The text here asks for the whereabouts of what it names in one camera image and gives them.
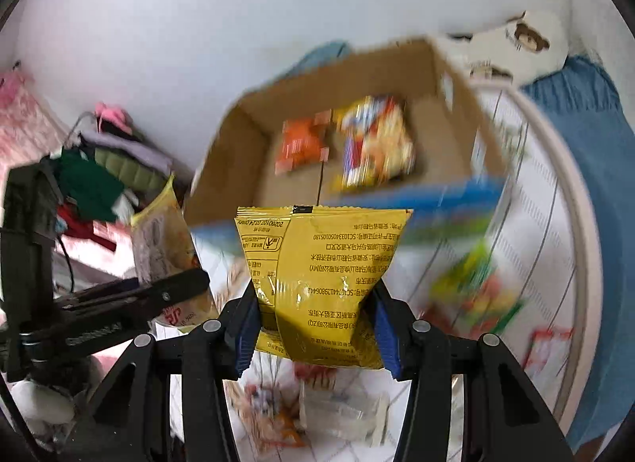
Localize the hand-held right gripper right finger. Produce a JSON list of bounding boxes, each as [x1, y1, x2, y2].
[[369, 282, 579, 462]]

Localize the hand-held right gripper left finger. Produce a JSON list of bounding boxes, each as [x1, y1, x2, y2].
[[64, 286, 262, 462]]

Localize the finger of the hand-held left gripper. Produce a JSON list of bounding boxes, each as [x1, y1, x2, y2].
[[54, 268, 212, 329]]

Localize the green candy packet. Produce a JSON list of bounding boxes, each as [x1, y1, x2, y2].
[[427, 239, 527, 339]]

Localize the cardboard box with blue print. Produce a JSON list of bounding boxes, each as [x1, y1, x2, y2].
[[183, 35, 512, 250]]

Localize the pale yellow snack bag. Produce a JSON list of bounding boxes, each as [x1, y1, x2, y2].
[[130, 177, 219, 329]]

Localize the clear plastic packet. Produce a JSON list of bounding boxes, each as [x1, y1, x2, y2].
[[298, 377, 393, 445]]

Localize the beige orange snack packet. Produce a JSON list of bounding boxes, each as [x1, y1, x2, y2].
[[232, 383, 308, 449]]

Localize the pile of clothes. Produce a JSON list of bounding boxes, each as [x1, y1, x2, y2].
[[50, 102, 175, 250]]

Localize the pink cloth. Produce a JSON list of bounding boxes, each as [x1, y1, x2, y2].
[[0, 70, 65, 170]]

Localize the red white packet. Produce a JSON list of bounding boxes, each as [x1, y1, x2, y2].
[[526, 325, 576, 373]]

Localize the floral printed tablecloth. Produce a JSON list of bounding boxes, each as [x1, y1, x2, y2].
[[149, 80, 596, 462]]

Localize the white grey stuffed toy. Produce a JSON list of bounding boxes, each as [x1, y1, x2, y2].
[[10, 373, 90, 438]]

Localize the yellow red snack packet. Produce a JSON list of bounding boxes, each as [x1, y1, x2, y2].
[[332, 95, 418, 192]]

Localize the blue blanket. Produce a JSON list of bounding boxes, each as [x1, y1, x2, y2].
[[518, 55, 635, 450]]

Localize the light blue cloth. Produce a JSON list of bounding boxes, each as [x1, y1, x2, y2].
[[288, 42, 353, 81]]

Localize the white plush toy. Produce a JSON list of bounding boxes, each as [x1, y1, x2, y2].
[[446, 10, 569, 83]]

